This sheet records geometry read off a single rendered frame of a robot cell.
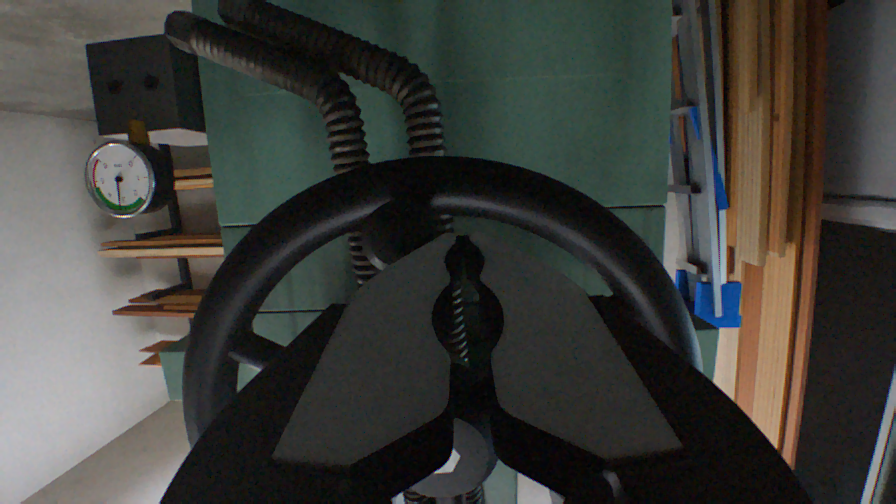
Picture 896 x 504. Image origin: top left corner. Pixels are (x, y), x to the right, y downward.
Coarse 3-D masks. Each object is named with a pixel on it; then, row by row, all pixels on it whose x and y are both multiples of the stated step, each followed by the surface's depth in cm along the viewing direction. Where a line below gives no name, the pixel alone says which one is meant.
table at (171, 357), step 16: (704, 320) 40; (704, 336) 38; (160, 352) 39; (176, 352) 39; (480, 352) 36; (704, 352) 38; (176, 368) 39; (240, 368) 39; (480, 368) 33; (704, 368) 39; (176, 384) 40; (240, 384) 40
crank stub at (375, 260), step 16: (384, 208) 12; (400, 208) 12; (416, 208) 12; (368, 224) 12; (384, 224) 12; (400, 224) 12; (416, 224) 12; (432, 224) 13; (368, 240) 12; (384, 240) 12; (400, 240) 12; (416, 240) 12; (368, 256) 13; (384, 256) 12; (400, 256) 12
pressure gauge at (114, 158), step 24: (120, 144) 29; (144, 144) 31; (96, 168) 29; (120, 168) 29; (144, 168) 29; (168, 168) 31; (96, 192) 30; (120, 192) 30; (144, 192) 30; (168, 192) 31; (120, 216) 30
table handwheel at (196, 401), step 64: (320, 192) 17; (384, 192) 17; (448, 192) 17; (512, 192) 17; (576, 192) 18; (256, 256) 18; (576, 256) 19; (640, 256) 18; (640, 320) 19; (192, 384) 19
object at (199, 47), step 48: (240, 0) 23; (192, 48) 24; (240, 48) 23; (288, 48) 24; (336, 48) 22; (384, 48) 22; (336, 96) 22; (432, 96) 22; (336, 144) 22; (432, 144) 22
